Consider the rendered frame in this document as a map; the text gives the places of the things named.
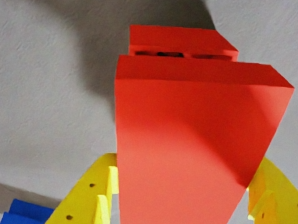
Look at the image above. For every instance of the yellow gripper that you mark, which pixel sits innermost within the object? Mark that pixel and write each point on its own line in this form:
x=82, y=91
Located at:
x=273, y=199

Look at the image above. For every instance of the green battery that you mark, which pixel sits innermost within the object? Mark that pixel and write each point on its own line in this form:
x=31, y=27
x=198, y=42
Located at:
x=171, y=54

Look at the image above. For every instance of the red open box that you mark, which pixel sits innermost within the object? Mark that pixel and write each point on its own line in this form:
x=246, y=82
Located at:
x=192, y=42

